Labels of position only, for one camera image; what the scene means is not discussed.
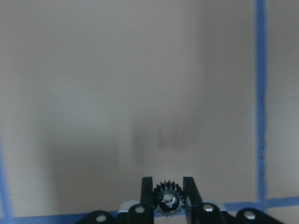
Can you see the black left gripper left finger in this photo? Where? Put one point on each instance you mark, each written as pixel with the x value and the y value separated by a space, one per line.
pixel 147 201

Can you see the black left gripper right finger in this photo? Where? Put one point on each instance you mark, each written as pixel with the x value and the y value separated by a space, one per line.
pixel 193 200

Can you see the brown paper table mat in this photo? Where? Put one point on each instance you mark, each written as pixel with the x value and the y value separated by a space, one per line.
pixel 97 94

